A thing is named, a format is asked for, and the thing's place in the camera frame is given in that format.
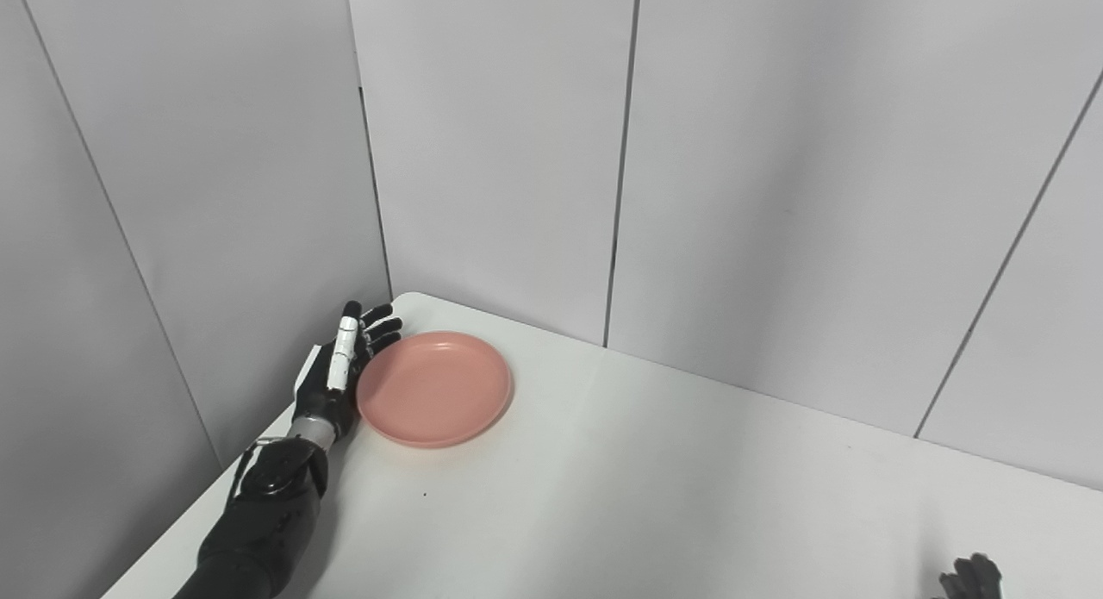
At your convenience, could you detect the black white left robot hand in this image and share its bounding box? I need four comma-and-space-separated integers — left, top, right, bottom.
291, 301, 404, 446

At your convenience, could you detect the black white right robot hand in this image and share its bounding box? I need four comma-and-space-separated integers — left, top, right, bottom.
934, 552, 1006, 599

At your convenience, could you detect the pink round plate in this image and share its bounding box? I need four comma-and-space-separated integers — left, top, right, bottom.
356, 330, 515, 450

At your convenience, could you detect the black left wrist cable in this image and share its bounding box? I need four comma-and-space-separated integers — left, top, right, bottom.
227, 438, 287, 502

